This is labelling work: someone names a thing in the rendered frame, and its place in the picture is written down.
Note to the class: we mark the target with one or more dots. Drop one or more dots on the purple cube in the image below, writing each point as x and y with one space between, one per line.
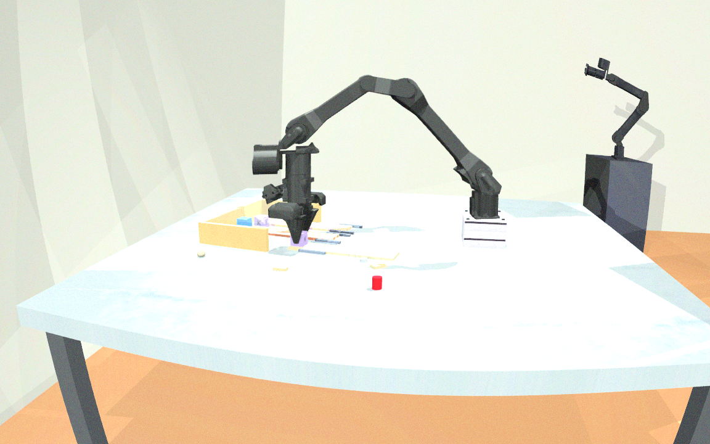
303 240

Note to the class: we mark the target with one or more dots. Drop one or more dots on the red cylinder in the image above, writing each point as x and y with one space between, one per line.
377 282

